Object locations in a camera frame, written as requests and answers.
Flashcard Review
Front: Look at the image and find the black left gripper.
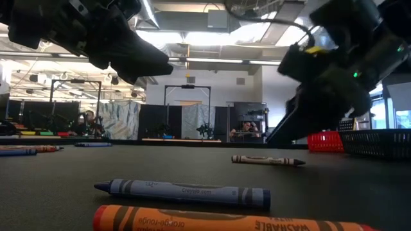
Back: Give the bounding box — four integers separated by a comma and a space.
48, 0, 174, 86

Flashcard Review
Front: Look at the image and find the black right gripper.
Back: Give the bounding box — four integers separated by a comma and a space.
266, 35, 410, 145

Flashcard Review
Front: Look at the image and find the white crayon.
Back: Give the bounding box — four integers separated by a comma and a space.
231, 155, 306, 167

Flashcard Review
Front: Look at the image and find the blue crayon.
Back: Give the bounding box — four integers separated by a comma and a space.
74, 142, 113, 148
94, 178, 272, 212
0, 149, 38, 157

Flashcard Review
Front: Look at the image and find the orange crayon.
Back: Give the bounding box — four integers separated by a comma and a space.
92, 204, 383, 231
0, 146, 64, 153

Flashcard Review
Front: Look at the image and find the red plastic basket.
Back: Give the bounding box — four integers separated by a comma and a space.
307, 130, 346, 153

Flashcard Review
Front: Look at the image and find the blue patterned curtain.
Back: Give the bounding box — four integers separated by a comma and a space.
98, 101, 141, 141

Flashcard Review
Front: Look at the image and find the black partition panel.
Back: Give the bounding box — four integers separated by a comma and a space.
137, 104, 182, 141
8, 101, 81, 132

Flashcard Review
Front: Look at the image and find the person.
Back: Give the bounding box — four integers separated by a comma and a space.
76, 110, 105, 137
229, 121, 261, 139

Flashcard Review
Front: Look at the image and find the black plastic basket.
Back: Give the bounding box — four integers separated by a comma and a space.
338, 128, 411, 160

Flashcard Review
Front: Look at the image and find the grey curtain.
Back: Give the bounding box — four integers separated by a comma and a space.
181, 103, 216, 139

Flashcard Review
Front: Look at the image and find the ceiling light strip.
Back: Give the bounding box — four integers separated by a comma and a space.
0, 50, 91, 64
168, 56, 282, 65

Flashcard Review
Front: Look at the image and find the wooden background table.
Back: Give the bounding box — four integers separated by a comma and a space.
141, 137, 222, 143

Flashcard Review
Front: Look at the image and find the grey ceiling box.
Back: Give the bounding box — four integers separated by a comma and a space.
207, 8, 231, 30

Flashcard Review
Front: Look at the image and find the black table mat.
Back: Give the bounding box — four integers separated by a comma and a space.
0, 142, 411, 231

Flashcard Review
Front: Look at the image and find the black gantry frame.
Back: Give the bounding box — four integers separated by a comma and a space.
163, 84, 212, 139
49, 78, 103, 139

